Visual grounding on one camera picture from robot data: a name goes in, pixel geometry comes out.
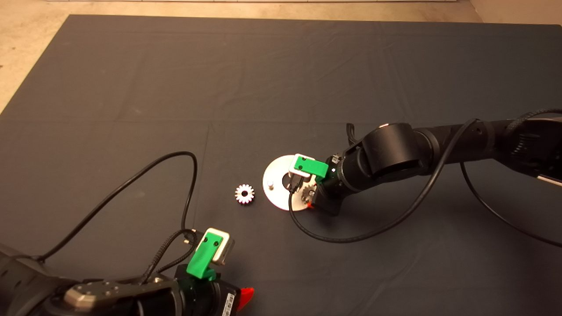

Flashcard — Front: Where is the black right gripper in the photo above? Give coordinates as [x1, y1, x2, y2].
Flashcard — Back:
[306, 165, 347, 216]

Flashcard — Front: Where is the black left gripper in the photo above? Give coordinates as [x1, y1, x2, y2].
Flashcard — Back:
[175, 265, 255, 316]

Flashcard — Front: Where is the round metal carrier plate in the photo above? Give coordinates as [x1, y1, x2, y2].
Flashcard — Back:
[262, 154, 317, 212]

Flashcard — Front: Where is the bright steel planetary gear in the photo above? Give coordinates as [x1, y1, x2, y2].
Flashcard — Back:
[235, 184, 255, 205]

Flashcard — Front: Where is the dark grey table cloth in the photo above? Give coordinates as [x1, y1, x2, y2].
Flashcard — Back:
[0, 15, 562, 316]

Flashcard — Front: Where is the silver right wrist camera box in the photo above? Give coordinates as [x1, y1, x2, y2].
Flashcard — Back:
[288, 153, 317, 179]

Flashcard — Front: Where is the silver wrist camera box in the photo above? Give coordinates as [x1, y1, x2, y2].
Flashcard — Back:
[288, 153, 317, 179]
[195, 228, 235, 267]

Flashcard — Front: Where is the green right camera mount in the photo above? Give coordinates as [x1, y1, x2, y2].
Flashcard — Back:
[294, 156, 330, 181]

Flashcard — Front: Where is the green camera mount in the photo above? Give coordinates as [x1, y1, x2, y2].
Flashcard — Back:
[187, 233, 224, 282]
[294, 156, 330, 181]

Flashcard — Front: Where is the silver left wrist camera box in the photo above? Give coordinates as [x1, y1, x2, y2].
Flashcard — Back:
[195, 228, 235, 267]

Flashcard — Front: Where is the green left camera mount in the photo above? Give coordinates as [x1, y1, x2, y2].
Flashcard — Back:
[187, 233, 224, 282]

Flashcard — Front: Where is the braided black left arm cable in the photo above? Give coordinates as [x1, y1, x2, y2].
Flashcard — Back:
[140, 228, 199, 286]

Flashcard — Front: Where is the smooth black left camera cable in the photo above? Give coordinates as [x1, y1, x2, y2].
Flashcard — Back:
[37, 151, 199, 264]

